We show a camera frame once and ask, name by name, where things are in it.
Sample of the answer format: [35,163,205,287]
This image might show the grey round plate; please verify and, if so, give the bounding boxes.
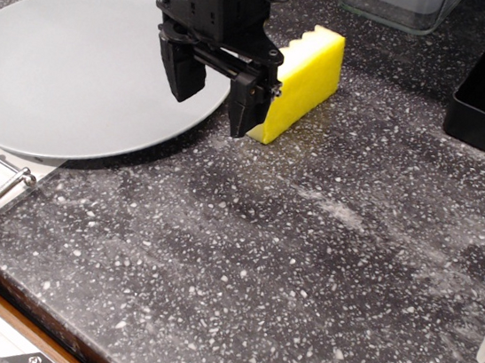
[0,0,230,160]

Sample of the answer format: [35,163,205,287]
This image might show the yellow sponge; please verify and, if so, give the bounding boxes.
[247,25,346,145]

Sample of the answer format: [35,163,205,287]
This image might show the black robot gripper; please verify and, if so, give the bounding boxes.
[156,0,288,138]

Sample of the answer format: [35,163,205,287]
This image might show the clear glass container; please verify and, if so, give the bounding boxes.
[339,0,462,36]

